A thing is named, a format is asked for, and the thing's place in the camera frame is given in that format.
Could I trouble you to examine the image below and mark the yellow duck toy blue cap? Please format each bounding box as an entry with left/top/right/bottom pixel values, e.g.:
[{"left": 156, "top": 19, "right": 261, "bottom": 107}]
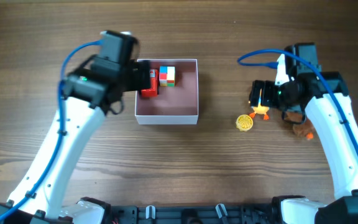
[{"left": 249, "top": 105, "right": 270, "bottom": 120}]

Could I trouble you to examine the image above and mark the red toy fire truck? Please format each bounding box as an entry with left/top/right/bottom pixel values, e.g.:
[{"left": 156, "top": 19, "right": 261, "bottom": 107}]
[{"left": 140, "top": 69, "right": 159, "bottom": 98}]

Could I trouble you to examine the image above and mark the multicolour puzzle cube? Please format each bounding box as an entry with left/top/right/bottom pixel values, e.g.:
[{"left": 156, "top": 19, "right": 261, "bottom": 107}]
[{"left": 158, "top": 66, "right": 176, "bottom": 86}]

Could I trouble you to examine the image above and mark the yellow round waffle toy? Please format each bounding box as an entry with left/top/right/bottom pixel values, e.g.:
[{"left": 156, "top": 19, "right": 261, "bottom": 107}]
[{"left": 236, "top": 114, "right": 254, "bottom": 131}]

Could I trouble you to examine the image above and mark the brown plush toy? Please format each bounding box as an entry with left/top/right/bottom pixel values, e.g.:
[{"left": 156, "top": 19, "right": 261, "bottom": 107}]
[{"left": 284, "top": 112, "right": 315, "bottom": 140}]

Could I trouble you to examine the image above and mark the white cardboard box pink interior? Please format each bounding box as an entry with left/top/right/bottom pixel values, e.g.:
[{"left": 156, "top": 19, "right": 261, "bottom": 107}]
[{"left": 135, "top": 58, "right": 199, "bottom": 124}]

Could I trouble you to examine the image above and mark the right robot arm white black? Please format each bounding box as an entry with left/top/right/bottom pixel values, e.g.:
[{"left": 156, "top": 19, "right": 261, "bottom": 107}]
[{"left": 237, "top": 43, "right": 358, "bottom": 223}]

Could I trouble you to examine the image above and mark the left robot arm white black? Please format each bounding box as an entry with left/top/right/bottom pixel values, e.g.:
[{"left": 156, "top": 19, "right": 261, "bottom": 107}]
[{"left": 0, "top": 30, "right": 150, "bottom": 223}]

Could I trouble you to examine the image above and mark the right blue cable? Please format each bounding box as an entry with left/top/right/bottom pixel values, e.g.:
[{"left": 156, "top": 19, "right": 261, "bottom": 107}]
[{"left": 236, "top": 49, "right": 358, "bottom": 203}]

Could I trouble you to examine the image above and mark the blue cable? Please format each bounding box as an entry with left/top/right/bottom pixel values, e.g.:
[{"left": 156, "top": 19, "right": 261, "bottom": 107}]
[
  {"left": 236, "top": 49, "right": 358, "bottom": 203},
  {"left": 0, "top": 39, "right": 105, "bottom": 224}
]

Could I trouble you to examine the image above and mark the left blue cable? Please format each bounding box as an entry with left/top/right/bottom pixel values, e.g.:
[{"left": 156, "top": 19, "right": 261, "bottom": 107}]
[{"left": 0, "top": 39, "right": 105, "bottom": 224}]

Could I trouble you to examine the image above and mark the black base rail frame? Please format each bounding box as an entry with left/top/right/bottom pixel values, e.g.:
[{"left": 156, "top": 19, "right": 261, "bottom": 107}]
[{"left": 105, "top": 203, "right": 276, "bottom": 224}]

